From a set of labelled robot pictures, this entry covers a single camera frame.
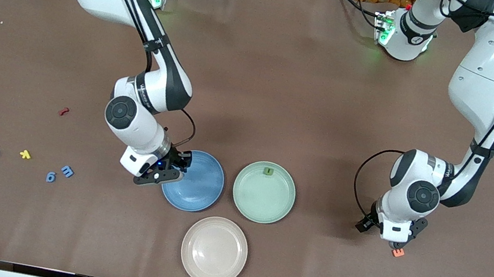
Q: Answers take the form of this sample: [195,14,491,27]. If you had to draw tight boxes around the blue plate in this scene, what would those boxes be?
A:
[157,145,229,217]

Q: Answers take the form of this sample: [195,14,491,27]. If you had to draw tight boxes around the green plate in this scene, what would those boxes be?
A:
[228,156,301,229]

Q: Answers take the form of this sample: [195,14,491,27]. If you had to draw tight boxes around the beige plate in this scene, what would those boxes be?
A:
[176,211,254,277]

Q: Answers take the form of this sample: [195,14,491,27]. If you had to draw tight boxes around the brown table cover sheet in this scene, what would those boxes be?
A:
[0,0,494,277]

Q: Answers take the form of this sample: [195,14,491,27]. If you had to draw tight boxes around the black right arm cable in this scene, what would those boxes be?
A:
[71,0,220,152]

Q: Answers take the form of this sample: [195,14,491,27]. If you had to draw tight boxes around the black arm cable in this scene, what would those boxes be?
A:
[71,0,220,152]
[348,0,494,241]

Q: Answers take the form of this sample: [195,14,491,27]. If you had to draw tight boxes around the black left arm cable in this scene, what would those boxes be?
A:
[348,0,494,241]

